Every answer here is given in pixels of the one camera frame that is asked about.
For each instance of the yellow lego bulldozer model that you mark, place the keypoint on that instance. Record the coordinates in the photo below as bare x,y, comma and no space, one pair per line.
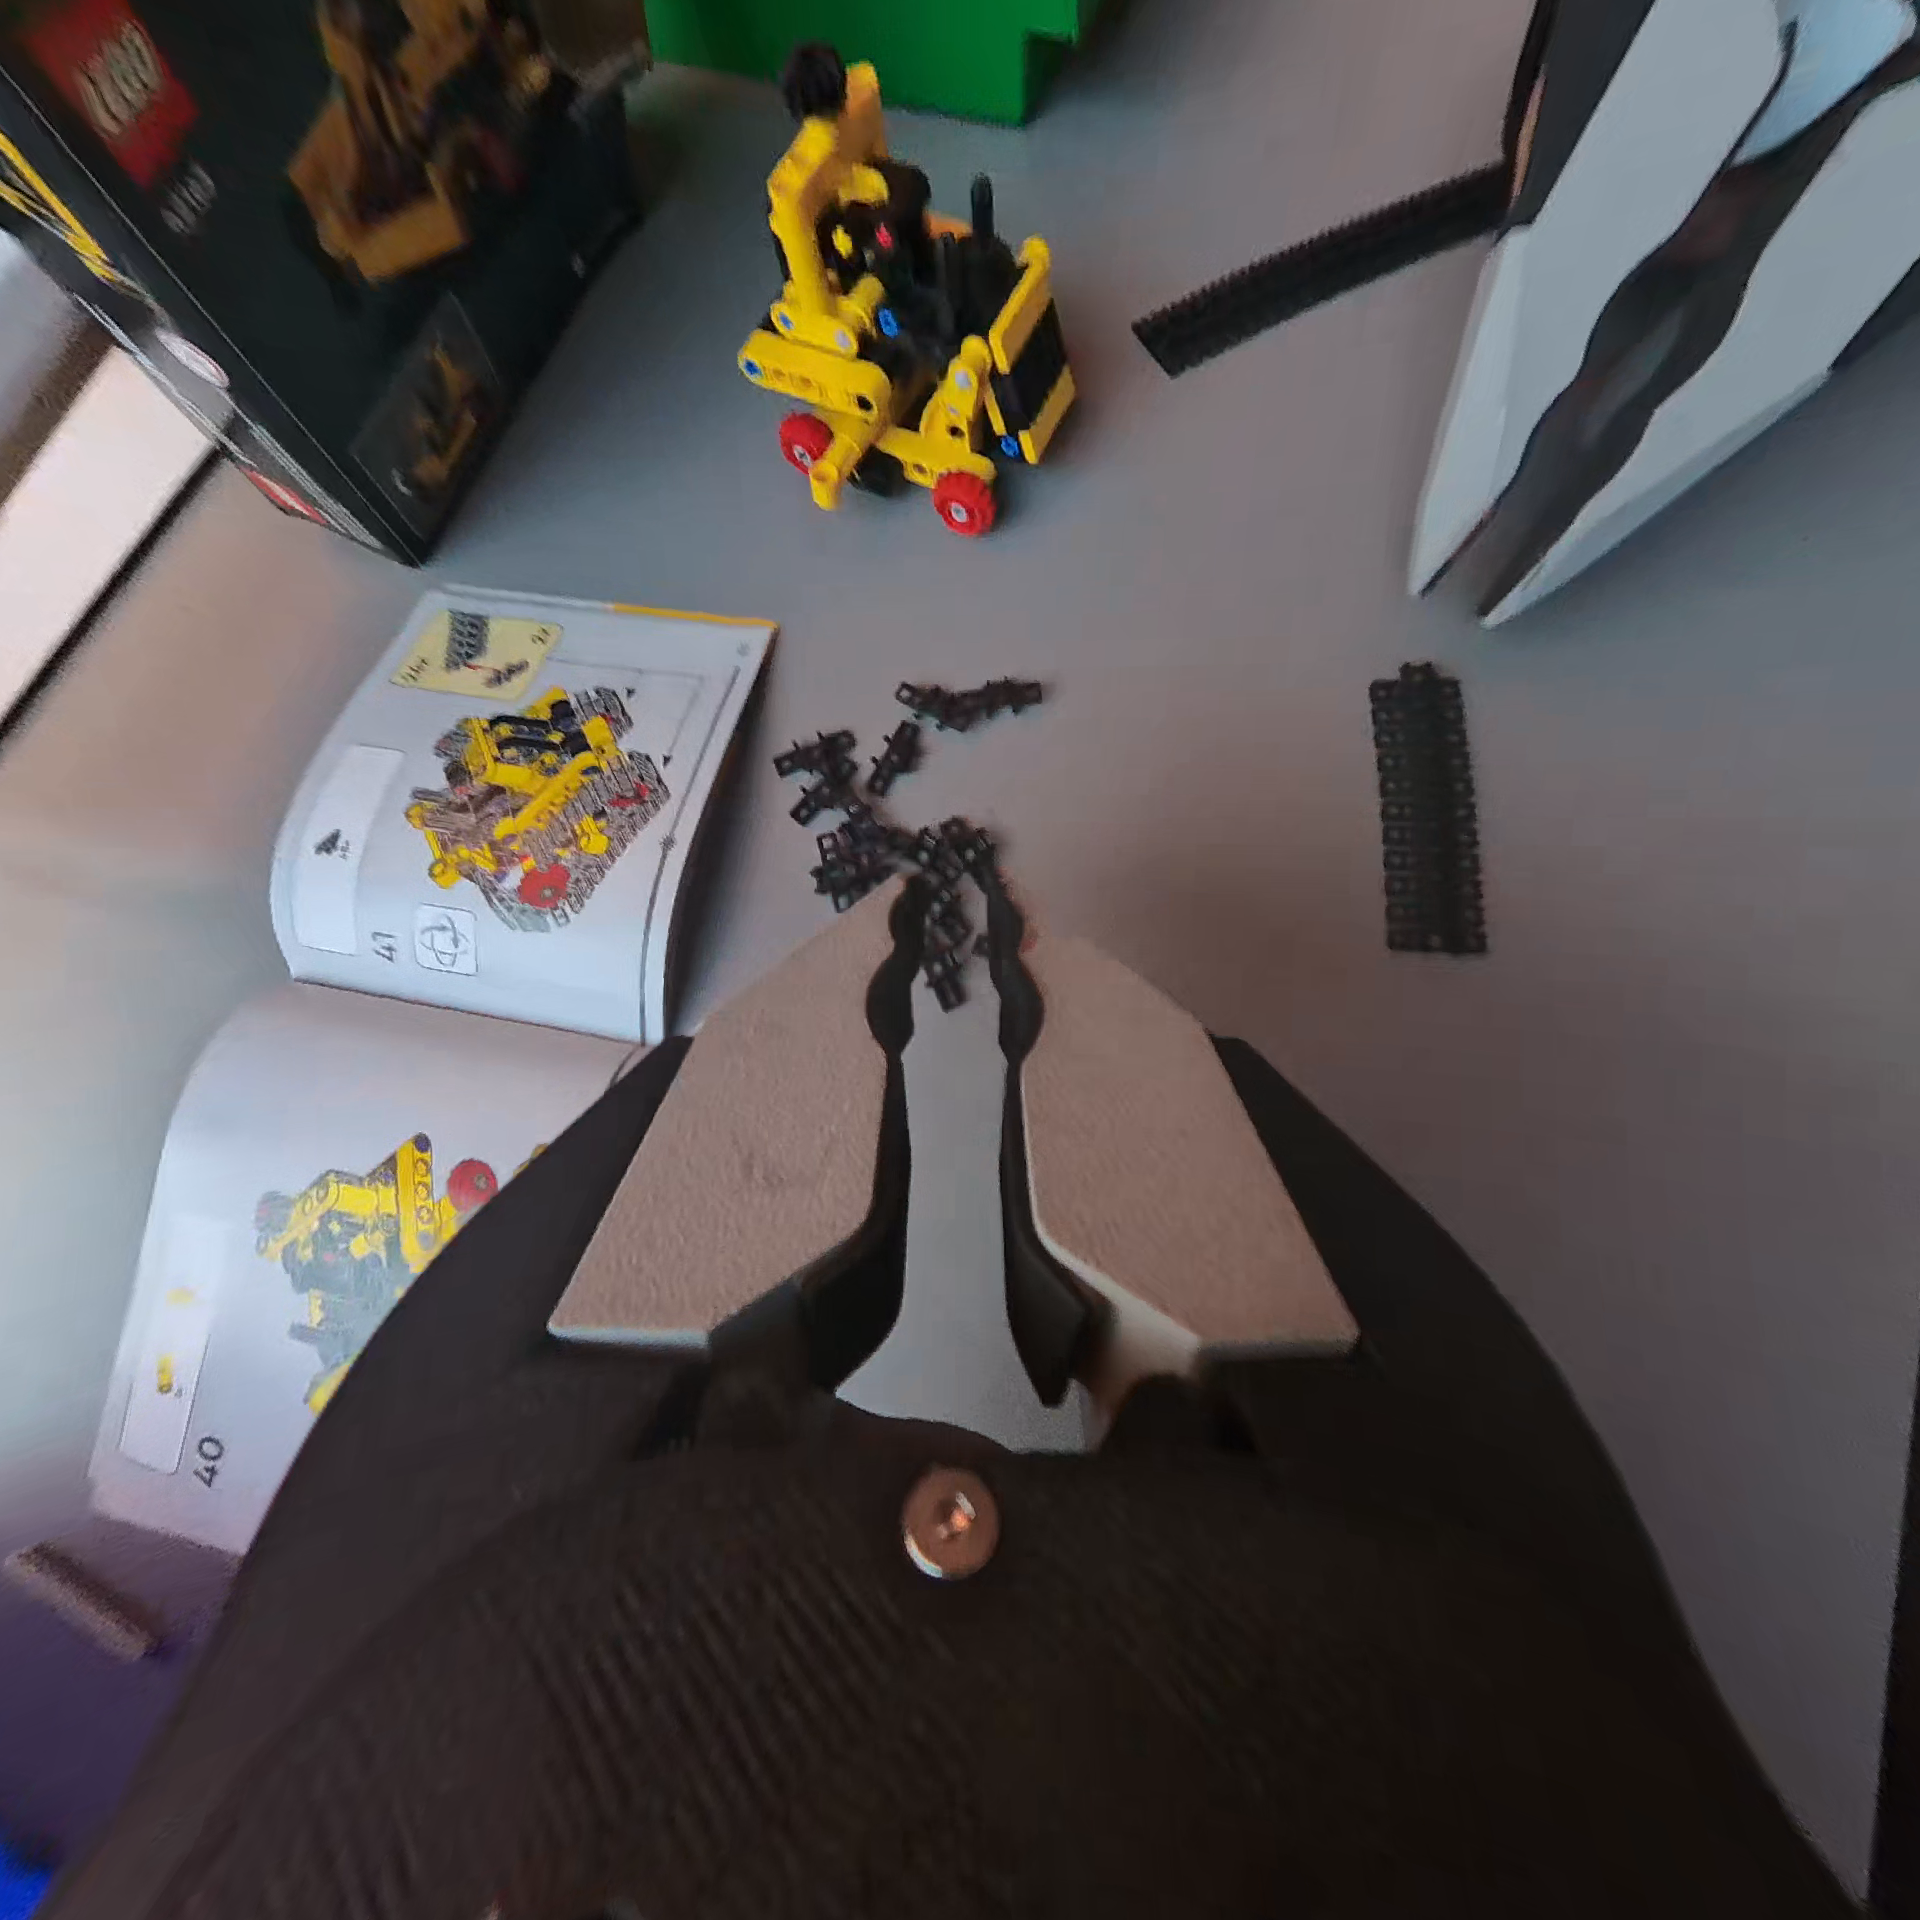
900,360

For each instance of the dark ribbed strip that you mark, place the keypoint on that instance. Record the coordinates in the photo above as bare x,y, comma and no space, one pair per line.
83,1602

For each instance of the green cardboard box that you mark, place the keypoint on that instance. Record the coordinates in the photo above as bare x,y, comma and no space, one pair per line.
900,52

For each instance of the lego instruction booklet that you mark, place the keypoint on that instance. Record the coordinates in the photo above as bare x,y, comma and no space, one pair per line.
494,841

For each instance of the long black track strip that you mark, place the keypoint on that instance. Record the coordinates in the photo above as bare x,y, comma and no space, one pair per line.
1321,270

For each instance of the short black track strip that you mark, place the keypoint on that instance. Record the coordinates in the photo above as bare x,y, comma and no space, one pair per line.
1429,810

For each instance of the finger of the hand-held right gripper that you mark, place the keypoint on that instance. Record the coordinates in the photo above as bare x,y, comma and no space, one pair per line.
1800,331
1591,255

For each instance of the pile of track links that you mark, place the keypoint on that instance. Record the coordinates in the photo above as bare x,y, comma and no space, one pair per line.
900,841

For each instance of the white flat board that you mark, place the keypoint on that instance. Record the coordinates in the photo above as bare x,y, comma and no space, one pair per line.
91,540

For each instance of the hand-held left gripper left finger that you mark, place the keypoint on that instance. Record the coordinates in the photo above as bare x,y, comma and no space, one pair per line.
735,1171

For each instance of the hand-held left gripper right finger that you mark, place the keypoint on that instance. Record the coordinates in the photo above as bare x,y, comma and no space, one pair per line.
1170,1185

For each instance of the blue object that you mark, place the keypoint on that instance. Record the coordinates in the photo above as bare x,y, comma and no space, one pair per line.
19,1882

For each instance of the black lego set box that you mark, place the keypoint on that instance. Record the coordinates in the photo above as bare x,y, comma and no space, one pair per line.
375,225

